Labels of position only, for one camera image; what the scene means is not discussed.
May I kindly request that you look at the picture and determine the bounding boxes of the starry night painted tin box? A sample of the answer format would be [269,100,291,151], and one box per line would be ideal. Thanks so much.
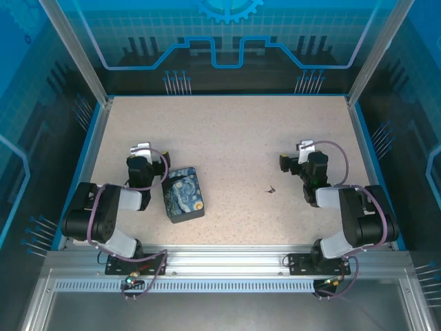
[161,166,206,224]

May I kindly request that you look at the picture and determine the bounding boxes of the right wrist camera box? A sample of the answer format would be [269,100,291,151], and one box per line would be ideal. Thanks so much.
[298,140,316,165]

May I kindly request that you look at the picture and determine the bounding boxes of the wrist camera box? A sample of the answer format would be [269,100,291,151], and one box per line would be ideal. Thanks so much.
[298,140,316,165]
[130,141,154,163]

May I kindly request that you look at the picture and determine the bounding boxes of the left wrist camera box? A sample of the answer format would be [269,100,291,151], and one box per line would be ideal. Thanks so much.
[130,141,154,163]

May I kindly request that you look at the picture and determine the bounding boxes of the aluminium table side rail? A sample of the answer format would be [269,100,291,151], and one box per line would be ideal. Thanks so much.
[346,96,409,251]
[57,96,114,251]

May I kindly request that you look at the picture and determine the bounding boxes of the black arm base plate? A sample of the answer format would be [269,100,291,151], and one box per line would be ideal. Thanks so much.
[287,253,352,276]
[105,253,169,276]

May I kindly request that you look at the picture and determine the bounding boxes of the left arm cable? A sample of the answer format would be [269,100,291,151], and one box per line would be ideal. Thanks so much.
[85,146,170,300]

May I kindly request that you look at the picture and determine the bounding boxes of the long aluminium mounting rail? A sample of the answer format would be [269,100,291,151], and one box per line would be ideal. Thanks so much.
[44,245,413,277]

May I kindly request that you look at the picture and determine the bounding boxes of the aluminium frame post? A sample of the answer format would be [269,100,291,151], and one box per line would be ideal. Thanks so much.
[347,0,414,106]
[38,0,114,106]

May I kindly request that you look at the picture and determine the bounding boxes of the slotted grey cable duct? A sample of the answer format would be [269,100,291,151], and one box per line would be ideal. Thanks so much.
[54,279,321,293]

